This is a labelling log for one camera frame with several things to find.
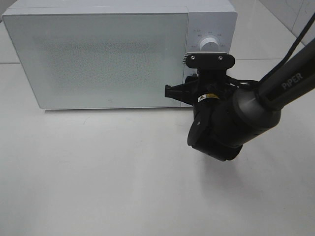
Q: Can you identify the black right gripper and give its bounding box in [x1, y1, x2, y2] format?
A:
[164, 69, 236, 118]

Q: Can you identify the white microwave door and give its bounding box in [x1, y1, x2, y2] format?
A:
[3, 14, 188, 110]

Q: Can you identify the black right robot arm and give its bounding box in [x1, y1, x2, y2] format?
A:
[165, 42, 315, 161]

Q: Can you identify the white microwave oven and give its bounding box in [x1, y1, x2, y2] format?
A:
[1, 0, 239, 111]

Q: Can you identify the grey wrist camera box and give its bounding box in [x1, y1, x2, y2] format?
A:
[183, 52, 235, 70]

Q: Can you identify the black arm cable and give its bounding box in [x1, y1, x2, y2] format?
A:
[258, 7, 315, 84]

